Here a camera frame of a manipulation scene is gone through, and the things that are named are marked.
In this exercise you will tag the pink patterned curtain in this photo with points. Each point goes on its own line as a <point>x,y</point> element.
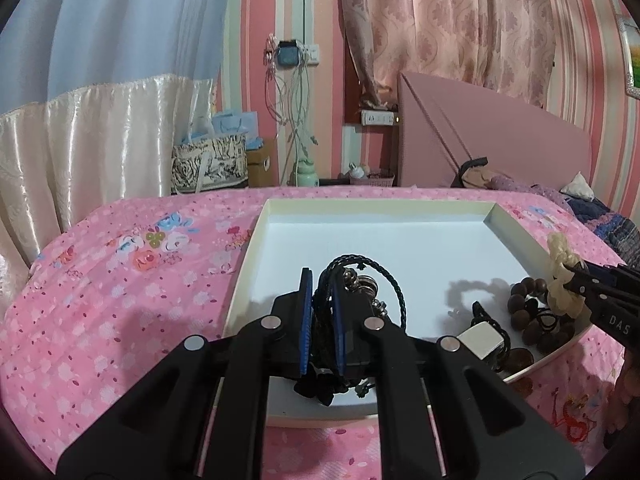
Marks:
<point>450,25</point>

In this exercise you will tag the cream satin curtain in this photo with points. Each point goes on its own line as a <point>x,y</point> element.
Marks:
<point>90,150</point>

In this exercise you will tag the pink basket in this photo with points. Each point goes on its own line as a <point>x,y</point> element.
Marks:
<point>381,179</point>

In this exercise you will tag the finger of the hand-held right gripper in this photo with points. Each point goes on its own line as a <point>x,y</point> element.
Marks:
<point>582,292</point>
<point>610,272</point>

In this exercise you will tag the white cloth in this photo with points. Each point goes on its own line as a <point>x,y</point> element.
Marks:
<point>577,187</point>

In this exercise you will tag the blue gift bag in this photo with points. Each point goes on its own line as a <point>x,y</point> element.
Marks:
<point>235,122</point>

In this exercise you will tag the dark patterned blanket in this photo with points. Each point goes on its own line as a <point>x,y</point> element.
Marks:
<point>610,225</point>

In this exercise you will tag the cream scrunchie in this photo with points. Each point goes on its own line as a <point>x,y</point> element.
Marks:
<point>557,250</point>

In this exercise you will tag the white power strip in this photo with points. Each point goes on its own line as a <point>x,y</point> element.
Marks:
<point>377,117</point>

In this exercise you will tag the white shallow tray box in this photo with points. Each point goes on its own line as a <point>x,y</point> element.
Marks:
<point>400,240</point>

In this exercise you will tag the pink headboard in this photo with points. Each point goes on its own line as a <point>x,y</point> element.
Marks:
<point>500,130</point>

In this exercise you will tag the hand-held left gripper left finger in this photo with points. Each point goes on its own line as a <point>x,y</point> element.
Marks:
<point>305,320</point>

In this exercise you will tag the framed wall picture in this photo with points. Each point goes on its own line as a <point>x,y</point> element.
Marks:
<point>632,60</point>

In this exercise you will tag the green bottle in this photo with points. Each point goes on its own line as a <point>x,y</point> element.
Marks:
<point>306,174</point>

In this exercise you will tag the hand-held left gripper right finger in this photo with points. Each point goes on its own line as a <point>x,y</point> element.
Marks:
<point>340,340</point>

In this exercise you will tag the cardboard box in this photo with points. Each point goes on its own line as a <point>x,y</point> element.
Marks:
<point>260,165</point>

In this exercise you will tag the wall outlet with chargers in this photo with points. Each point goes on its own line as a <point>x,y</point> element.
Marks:
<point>287,54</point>

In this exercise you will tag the pink floral bedsheet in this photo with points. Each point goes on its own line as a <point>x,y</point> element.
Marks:
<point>125,310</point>

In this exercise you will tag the blue curtain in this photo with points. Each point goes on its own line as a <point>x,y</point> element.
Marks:
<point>125,20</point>

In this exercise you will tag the black and white printed bag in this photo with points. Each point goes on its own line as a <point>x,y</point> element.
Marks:
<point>210,167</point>

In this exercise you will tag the purple blanket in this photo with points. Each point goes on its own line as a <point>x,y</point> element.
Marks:
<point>530,192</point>

